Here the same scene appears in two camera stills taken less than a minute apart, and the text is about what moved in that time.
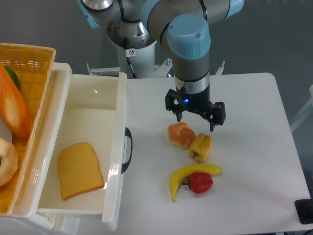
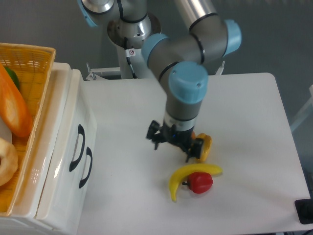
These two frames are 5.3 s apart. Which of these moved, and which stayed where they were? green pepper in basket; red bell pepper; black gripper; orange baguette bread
Moved: black gripper
Stayed: green pepper in basket; orange baguette bread; red bell pepper
